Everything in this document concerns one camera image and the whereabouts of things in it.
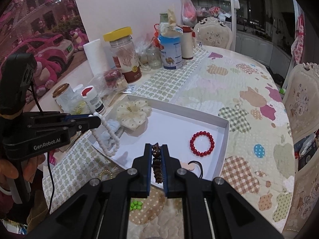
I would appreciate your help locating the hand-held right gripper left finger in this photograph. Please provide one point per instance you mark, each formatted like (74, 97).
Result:
(139, 179)

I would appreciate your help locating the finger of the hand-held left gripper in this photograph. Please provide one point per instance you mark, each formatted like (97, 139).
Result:
(84, 125)
(49, 117)

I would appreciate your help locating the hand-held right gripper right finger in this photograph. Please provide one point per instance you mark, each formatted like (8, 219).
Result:
(173, 179)

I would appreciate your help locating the white cardboard tray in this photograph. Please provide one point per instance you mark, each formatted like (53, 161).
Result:
(174, 122)

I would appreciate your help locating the person's left hand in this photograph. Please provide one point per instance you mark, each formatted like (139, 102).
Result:
(7, 171)

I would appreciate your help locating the small jar brown lid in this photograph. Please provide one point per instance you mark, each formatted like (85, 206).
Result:
(62, 97)

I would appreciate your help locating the white bottle red cap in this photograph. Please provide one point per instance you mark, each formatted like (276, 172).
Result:
(93, 102)

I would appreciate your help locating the light blue scrunchie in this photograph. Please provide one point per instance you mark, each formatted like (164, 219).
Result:
(111, 129)

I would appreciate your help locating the cream dotted scrunchie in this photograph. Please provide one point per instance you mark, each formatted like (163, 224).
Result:
(134, 115)

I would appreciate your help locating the clear snack bag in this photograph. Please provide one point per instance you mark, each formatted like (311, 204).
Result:
(113, 79)

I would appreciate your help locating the white paper towel roll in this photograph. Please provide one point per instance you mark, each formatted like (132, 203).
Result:
(96, 57)

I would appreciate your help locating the yellow lid plastic jar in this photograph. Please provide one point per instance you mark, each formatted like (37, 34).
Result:
(124, 59)

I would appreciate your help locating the green print table cloth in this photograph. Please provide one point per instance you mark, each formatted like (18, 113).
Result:
(154, 84)

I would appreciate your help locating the clear glass jar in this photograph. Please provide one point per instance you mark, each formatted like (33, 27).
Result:
(154, 58)

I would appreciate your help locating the blue milk powder tin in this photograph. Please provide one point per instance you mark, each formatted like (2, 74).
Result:
(170, 52)

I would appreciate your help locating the beige thermos red lid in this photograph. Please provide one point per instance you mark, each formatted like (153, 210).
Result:
(187, 44)

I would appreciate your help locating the crumpled white plastic bag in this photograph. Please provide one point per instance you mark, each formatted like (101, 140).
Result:
(172, 27)

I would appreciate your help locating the cream floral carved chair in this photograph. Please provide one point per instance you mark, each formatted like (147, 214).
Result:
(301, 99)
(306, 196)
(214, 34)

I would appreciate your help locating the dark blue bag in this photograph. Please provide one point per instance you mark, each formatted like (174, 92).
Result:
(307, 151)

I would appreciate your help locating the pink plastic bag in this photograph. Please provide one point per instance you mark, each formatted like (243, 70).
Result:
(188, 11)

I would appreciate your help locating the white kitchen cabinets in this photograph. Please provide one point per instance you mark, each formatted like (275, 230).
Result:
(251, 42)

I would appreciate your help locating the pink floral hanging cloth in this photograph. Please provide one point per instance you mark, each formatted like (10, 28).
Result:
(299, 37)

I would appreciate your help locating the pink bear wall poster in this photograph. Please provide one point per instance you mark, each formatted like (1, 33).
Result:
(49, 17)

